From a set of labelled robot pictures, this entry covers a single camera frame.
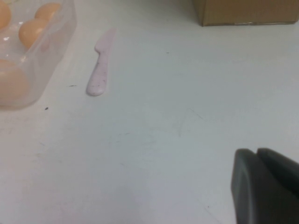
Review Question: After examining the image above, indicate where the pink plastic toy knife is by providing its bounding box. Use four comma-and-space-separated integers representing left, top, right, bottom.
85, 26, 117, 97

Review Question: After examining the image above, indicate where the brown cardboard box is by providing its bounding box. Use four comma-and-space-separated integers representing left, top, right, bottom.
192, 0, 299, 27

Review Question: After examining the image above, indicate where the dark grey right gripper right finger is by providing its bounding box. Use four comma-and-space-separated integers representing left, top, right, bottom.
256, 147, 299, 195

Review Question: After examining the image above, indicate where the transparent plastic egg box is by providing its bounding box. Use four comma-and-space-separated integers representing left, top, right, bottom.
0, 0, 78, 110

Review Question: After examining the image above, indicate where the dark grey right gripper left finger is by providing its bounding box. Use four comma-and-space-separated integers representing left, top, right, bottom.
230, 148, 299, 224

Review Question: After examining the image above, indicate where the tan plastic egg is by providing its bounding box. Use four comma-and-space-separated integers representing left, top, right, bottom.
18, 18, 51, 49
34, 2, 62, 21
0, 59, 30, 106
0, 1, 12, 30

